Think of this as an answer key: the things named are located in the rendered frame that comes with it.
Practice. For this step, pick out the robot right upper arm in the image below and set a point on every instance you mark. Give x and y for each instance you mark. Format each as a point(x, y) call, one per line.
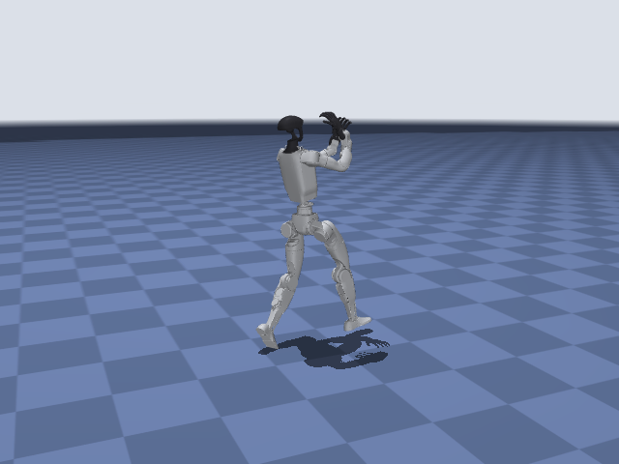
point(314, 158)

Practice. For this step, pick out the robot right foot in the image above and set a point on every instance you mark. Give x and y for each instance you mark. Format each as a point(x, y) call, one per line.
point(350, 325)

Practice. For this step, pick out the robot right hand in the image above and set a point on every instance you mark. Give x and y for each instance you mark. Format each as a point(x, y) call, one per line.
point(335, 122)

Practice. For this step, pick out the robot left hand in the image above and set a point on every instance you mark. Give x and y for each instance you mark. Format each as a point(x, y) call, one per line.
point(335, 136)

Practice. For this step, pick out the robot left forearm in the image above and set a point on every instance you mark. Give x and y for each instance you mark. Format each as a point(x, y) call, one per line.
point(331, 149)

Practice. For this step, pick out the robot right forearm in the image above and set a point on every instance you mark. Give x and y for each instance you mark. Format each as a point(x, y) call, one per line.
point(345, 149)

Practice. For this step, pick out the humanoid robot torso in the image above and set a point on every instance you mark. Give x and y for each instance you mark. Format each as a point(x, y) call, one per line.
point(301, 186)

